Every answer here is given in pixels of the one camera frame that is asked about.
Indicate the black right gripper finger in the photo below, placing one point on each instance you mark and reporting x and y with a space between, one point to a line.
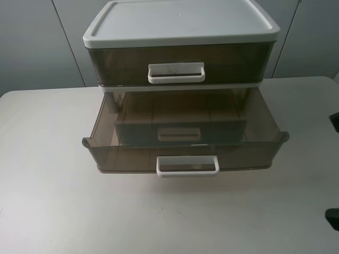
332 215

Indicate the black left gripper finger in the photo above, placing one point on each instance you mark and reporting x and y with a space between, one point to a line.
334 118

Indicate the white plastic drawer cabinet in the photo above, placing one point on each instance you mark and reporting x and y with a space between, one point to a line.
138 24

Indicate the smoky transparent drawer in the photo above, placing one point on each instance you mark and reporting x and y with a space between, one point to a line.
184 132
202 64

